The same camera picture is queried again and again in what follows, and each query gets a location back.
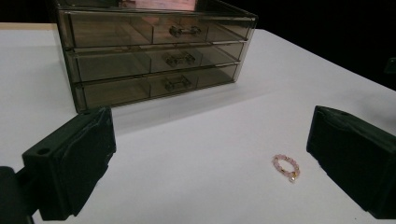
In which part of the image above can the pink object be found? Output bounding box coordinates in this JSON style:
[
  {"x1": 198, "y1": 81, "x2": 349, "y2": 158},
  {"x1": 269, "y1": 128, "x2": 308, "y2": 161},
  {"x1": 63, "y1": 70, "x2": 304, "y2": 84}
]
[{"x1": 120, "y1": 0, "x2": 197, "y2": 10}]

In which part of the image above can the pink bead bracelet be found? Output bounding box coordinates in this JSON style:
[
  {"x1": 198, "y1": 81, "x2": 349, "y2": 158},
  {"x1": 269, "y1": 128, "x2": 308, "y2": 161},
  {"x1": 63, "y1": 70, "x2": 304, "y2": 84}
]
[{"x1": 272, "y1": 153, "x2": 302, "y2": 184}]

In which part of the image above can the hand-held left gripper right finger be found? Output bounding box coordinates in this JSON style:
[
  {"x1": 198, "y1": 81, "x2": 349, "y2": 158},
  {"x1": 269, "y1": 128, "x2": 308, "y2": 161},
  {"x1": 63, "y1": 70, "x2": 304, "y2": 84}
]
[{"x1": 306, "y1": 105, "x2": 396, "y2": 219}]

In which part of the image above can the smoky clear plastic drawer organizer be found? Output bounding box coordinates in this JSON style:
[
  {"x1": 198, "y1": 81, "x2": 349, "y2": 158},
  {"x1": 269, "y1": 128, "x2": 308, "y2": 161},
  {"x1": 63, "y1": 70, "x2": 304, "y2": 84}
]
[{"x1": 54, "y1": 0, "x2": 259, "y2": 114}]

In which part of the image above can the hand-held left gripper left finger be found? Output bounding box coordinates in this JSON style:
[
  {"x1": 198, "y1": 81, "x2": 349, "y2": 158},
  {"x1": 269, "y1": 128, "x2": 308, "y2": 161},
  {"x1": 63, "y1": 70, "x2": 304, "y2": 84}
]
[{"x1": 21, "y1": 106, "x2": 117, "y2": 221}]

